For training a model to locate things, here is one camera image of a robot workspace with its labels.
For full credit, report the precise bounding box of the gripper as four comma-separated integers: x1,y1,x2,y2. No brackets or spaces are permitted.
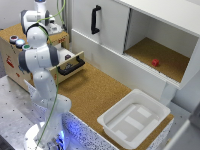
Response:
47,15,65,35

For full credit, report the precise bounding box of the wooden drawer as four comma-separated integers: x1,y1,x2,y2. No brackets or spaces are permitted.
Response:
49,49,86,85

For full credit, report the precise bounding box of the wooden drawer box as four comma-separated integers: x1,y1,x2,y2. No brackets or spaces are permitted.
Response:
0,23,71,93

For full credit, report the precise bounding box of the green button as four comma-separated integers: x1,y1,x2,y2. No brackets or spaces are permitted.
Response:
21,44,32,52

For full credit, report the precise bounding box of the blue button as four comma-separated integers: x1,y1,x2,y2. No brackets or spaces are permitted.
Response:
15,38,26,48

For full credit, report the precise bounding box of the red button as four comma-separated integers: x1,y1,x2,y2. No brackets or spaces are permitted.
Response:
9,34,20,44

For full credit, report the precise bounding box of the white sliding door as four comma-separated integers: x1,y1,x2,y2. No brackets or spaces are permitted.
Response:
71,0,131,56

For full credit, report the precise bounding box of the white cabinet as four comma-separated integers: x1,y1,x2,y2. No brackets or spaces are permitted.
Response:
68,0,200,106

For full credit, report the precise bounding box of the pink block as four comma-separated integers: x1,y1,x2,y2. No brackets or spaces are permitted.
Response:
151,58,160,67

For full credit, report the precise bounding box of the white plastic box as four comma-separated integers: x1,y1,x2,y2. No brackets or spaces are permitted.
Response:
96,88,172,150

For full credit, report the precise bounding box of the black door handle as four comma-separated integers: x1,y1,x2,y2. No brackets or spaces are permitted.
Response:
90,4,102,36

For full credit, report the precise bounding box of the black drawer handle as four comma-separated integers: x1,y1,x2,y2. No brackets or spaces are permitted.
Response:
56,55,86,77

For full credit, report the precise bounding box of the green cable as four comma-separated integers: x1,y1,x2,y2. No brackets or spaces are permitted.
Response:
34,0,67,150

